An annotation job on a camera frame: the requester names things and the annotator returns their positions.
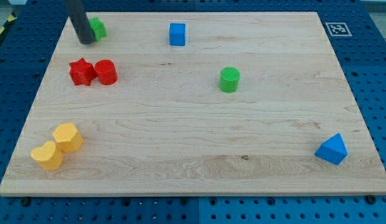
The green cylinder block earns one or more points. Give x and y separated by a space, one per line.
229 79

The blue cube block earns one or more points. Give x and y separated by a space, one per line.
177 34

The yellow heart block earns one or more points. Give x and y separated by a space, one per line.
48 156

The black white fiducial marker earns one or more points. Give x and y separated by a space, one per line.
338 29

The green star block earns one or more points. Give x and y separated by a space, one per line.
98 28

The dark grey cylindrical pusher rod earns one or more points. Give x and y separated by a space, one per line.
79 20

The light wooden board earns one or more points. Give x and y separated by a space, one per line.
165 128

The red cylinder block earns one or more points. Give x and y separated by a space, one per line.
106 72

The red star block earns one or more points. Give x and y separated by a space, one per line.
82 72

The yellow hexagon block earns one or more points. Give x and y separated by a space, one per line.
68 137

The blue triangle block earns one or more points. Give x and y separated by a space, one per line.
332 150

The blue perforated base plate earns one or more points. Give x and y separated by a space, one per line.
25 55

